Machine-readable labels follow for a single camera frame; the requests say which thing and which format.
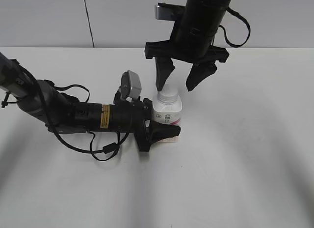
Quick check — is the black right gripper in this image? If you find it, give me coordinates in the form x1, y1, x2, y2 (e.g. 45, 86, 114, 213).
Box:
144, 19, 229, 91

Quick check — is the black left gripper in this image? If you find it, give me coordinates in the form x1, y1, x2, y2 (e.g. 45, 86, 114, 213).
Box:
100, 98, 181, 152

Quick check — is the white yili yogurt bottle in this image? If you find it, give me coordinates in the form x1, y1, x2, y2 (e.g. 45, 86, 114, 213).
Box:
152, 85, 183, 143

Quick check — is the white plastic bottle cap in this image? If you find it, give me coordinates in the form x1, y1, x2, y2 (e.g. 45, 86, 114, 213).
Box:
157, 84, 179, 104

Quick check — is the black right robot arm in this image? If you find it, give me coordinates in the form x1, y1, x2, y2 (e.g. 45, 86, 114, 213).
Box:
144, 0, 231, 91

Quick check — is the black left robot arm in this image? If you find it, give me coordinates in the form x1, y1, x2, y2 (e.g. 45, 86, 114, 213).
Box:
0, 56, 181, 156

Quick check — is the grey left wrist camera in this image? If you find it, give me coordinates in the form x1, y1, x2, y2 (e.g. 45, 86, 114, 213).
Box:
118, 70, 142, 101

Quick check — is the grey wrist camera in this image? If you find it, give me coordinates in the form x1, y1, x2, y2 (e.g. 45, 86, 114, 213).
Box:
155, 3, 185, 21
118, 70, 142, 101

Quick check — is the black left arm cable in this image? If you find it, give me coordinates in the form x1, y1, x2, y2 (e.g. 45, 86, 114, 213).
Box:
31, 83, 134, 162

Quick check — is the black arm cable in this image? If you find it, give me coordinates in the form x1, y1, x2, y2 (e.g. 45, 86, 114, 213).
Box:
31, 83, 134, 162
215, 6, 251, 48

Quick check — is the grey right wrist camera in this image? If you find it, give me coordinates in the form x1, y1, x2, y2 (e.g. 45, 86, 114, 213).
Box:
155, 3, 185, 21

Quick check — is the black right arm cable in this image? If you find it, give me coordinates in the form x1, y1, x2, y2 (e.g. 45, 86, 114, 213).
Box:
215, 6, 251, 48

